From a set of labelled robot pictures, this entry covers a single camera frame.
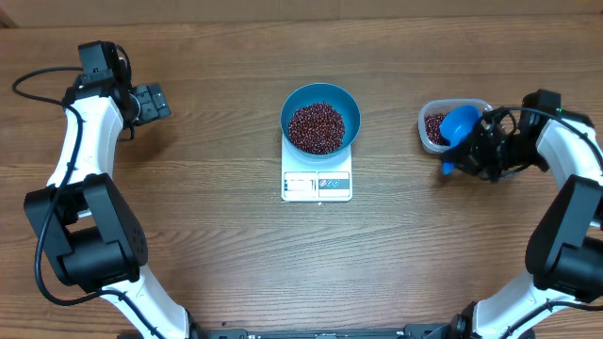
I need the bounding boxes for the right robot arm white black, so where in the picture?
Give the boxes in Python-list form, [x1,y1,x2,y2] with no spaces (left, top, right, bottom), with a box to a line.
[430,89,602,338]

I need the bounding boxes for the clear plastic bean container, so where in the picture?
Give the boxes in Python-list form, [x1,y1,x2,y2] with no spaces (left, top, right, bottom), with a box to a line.
[417,98,493,154]

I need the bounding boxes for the red beans in bowl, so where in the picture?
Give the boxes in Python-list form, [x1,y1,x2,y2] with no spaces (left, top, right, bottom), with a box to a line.
[287,102,345,155]

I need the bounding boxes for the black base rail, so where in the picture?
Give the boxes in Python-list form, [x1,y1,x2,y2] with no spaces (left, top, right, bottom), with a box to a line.
[190,324,478,339]

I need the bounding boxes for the white digital kitchen scale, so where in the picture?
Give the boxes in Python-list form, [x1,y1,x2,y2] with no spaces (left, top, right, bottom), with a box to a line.
[281,136,353,202]

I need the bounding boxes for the red adzuki beans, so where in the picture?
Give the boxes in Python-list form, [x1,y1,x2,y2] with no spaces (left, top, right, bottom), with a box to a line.
[424,113,449,146]

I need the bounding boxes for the blue plastic measuring scoop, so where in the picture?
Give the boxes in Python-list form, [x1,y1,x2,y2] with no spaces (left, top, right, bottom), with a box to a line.
[440,105,481,149]

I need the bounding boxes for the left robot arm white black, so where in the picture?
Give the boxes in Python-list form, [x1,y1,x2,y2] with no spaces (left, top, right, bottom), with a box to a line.
[24,41,204,338]

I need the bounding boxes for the blue metal bowl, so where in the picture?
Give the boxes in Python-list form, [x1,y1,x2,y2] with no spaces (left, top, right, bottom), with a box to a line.
[280,83,362,161]

